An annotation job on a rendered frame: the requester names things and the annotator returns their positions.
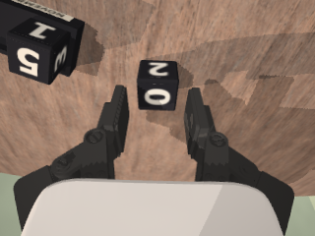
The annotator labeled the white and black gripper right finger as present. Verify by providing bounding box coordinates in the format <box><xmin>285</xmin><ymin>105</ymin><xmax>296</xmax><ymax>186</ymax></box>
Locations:
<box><xmin>184</xmin><ymin>88</ymin><xmax>294</xmax><ymax>236</ymax></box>

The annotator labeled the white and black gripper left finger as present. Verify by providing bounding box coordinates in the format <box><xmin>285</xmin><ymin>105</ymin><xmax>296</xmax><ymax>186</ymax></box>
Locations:
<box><xmin>14</xmin><ymin>85</ymin><xmax>130</xmax><ymax>232</ymax></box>

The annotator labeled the black calendar cube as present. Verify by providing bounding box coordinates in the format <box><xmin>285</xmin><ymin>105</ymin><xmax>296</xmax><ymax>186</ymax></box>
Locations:
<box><xmin>6</xmin><ymin>18</ymin><xmax>71</xmax><ymax>85</ymax></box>
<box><xmin>137</xmin><ymin>60</ymin><xmax>179</xmax><ymax>111</ymax></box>

